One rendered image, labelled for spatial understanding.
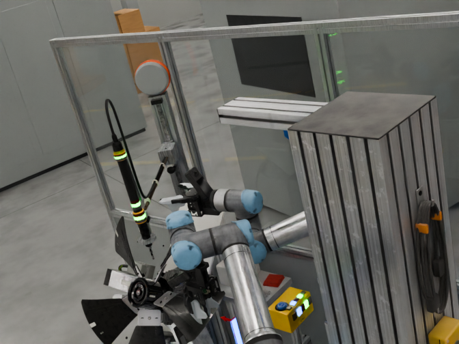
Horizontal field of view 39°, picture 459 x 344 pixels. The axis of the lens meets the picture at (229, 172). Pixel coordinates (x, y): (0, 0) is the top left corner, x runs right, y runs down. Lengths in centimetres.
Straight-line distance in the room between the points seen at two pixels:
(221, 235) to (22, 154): 639
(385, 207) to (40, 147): 682
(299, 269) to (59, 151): 541
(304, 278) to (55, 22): 550
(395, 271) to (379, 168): 26
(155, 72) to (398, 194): 168
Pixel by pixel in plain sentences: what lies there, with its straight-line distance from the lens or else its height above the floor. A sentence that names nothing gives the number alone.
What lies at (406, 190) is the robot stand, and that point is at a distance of 151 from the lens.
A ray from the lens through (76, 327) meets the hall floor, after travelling 490.
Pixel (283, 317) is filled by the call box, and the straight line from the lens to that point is 254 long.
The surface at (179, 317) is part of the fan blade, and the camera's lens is 248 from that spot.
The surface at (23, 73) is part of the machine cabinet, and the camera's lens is 785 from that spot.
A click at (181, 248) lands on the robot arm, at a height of 176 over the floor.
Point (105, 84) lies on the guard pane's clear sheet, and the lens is 347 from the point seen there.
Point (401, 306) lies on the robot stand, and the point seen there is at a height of 160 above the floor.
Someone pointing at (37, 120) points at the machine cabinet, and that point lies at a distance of 796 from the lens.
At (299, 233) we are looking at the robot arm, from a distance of 200.
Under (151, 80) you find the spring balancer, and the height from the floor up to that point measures 188.
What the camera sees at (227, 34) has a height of 203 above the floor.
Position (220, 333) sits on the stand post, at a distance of 308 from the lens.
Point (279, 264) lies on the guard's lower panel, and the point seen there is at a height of 89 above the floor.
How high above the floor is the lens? 255
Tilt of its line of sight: 23 degrees down
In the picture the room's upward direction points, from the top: 14 degrees counter-clockwise
